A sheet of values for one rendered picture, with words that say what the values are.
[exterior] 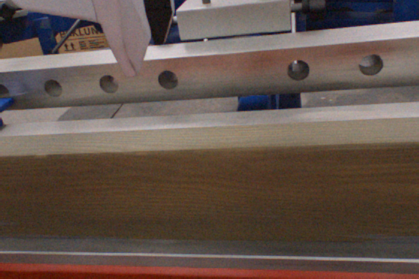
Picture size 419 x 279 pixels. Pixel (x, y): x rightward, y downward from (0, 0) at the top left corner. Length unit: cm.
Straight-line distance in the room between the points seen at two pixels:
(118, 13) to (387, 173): 15
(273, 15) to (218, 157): 27
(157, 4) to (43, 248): 17
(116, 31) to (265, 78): 27
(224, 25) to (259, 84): 8
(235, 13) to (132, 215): 28
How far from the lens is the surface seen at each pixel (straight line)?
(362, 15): 98
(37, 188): 29
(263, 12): 49
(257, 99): 64
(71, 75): 51
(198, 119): 43
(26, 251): 32
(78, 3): 21
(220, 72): 45
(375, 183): 25
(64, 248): 30
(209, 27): 50
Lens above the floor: 118
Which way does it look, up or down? 26 degrees down
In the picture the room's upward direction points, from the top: 9 degrees counter-clockwise
